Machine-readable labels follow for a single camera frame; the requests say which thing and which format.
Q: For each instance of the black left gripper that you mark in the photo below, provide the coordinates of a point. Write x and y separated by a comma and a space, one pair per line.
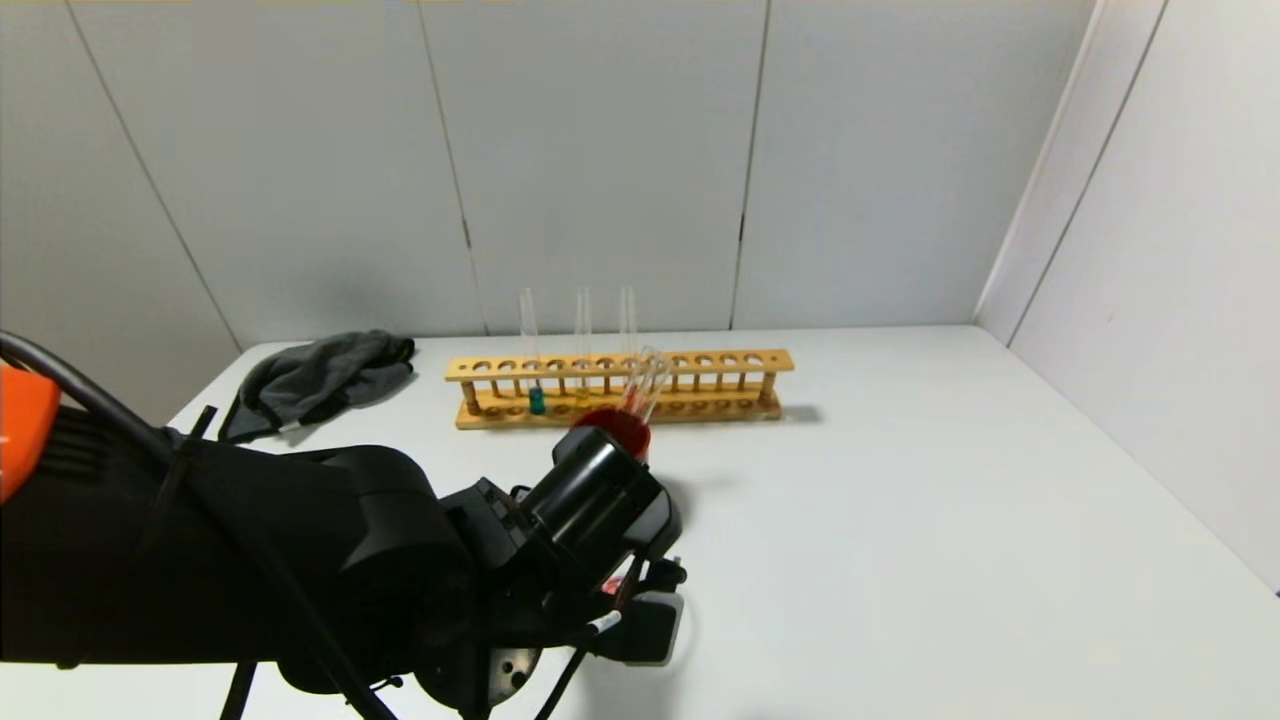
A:
500, 650

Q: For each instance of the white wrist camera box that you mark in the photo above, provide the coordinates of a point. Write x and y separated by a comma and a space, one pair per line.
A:
645, 630

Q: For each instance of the test tube with yellow pigment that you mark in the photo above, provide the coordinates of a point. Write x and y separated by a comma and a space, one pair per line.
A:
583, 330

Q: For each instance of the grey cloth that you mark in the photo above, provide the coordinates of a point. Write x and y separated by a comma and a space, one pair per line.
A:
320, 380

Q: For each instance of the test tube with red pigment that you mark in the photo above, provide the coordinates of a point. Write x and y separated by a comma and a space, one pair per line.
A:
628, 325

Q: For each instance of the wooden test tube rack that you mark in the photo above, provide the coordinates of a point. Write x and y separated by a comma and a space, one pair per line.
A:
700, 362

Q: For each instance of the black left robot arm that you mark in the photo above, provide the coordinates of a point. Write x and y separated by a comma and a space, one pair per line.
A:
250, 560

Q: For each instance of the test tube with blue pigment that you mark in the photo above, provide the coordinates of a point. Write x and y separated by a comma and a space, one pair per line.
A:
537, 400

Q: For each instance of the red plastic cup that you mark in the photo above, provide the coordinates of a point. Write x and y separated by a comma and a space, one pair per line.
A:
625, 428

